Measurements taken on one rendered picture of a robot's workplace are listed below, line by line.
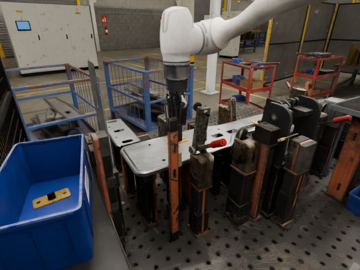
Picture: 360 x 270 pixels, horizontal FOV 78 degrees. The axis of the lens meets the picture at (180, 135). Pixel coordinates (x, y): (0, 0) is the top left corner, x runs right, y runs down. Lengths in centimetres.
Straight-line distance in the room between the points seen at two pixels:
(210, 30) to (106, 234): 65
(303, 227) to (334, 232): 11
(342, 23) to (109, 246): 843
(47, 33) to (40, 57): 77
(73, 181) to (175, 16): 55
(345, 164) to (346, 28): 750
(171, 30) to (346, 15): 801
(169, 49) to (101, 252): 56
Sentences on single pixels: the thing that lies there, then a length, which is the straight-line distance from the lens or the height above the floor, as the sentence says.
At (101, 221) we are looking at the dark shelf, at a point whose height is 103.
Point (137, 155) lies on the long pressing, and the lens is 84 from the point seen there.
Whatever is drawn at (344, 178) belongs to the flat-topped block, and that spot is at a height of 82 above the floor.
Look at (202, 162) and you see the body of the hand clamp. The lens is 70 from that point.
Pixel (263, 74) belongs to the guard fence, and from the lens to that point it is 569.
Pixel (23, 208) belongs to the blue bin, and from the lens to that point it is 68.
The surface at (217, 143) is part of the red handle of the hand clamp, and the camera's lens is 63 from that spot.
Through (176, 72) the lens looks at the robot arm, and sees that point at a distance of 73.
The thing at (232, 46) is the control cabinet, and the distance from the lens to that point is 1141.
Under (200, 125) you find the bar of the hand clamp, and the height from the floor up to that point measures 116.
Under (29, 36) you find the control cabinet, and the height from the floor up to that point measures 113.
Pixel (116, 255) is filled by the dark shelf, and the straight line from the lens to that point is 51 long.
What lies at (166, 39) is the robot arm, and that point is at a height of 139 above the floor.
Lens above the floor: 143
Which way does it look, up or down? 26 degrees down
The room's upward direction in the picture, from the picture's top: straight up
